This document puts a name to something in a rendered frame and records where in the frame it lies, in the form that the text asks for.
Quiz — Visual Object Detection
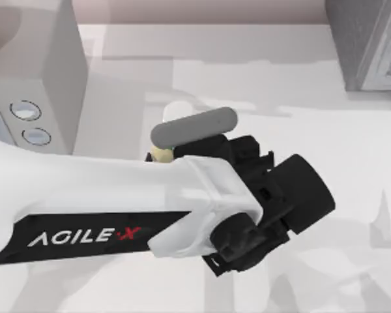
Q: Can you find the small microwave knob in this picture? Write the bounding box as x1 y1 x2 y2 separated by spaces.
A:
21 127 52 145

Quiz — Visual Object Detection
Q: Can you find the pale yellow small object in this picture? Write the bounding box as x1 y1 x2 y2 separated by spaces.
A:
150 145 175 164

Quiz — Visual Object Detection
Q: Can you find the grey cabinet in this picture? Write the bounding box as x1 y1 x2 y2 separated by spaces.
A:
325 0 391 93

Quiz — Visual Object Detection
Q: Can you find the pale microwave oven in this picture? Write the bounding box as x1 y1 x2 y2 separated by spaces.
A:
0 0 89 156

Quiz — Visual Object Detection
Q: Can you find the pale grey rounded box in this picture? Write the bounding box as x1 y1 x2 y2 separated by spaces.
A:
150 106 239 149

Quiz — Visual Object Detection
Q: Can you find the large microwave knob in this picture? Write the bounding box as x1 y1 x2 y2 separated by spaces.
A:
9 100 42 122

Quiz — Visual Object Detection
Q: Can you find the white bottle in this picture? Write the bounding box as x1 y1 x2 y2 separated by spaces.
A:
162 100 196 125

